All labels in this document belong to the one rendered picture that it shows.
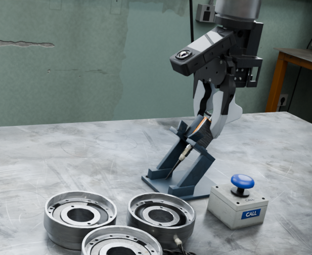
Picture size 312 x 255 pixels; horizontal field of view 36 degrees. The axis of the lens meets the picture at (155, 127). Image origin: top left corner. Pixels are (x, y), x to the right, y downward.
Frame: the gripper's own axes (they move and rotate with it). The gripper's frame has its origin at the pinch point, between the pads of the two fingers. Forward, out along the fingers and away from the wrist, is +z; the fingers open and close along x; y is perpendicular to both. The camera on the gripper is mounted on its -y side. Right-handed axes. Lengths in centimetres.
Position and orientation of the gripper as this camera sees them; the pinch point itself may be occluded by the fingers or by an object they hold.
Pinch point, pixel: (204, 127)
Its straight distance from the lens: 88.2
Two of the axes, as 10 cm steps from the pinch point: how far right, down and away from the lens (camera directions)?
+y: 8.5, -0.6, 5.3
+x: -5.1, -3.6, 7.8
